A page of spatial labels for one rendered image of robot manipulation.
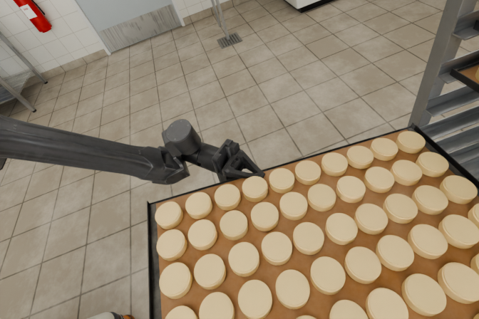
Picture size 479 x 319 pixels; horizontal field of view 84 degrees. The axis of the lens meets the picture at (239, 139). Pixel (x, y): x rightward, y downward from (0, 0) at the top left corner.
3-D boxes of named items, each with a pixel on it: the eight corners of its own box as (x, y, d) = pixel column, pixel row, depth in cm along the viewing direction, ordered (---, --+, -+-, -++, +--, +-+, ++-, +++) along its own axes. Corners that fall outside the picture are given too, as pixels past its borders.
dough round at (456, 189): (434, 181, 50) (438, 174, 49) (463, 180, 50) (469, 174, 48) (446, 204, 47) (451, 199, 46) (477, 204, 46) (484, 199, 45)
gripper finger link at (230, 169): (272, 178, 61) (237, 165, 65) (269, 157, 56) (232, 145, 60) (259, 201, 57) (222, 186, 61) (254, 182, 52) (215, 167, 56)
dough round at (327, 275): (303, 275, 42) (304, 270, 41) (324, 253, 44) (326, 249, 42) (328, 302, 39) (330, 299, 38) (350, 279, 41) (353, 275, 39)
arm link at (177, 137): (162, 158, 68) (169, 186, 63) (135, 134, 59) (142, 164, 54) (204, 137, 68) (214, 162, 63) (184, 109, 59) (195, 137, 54)
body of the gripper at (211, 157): (241, 168, 65) (217, 159, 68) (234, 139, 58) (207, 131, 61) (227, 189, 61) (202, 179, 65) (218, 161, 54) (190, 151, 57)
